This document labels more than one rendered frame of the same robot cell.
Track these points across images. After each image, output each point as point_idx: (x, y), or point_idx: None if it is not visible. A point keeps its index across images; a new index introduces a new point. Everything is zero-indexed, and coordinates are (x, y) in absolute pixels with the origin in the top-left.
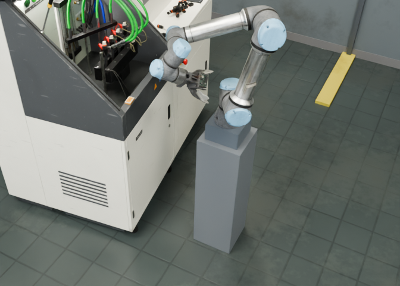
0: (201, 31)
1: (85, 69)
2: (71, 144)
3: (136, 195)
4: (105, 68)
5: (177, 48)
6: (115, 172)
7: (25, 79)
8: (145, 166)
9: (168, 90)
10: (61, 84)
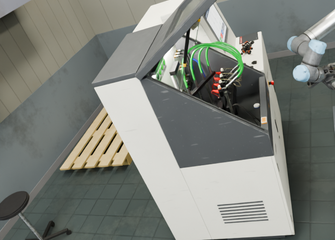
0: (322, 29)
1: None
2: (225, 177)
3: (287, 201)
4: (225, 107)
5: (316, 47)
6: (270, 186)
7: (175, 136)
8: (283, 174)
9: (271, 108)
10: (208, 127)
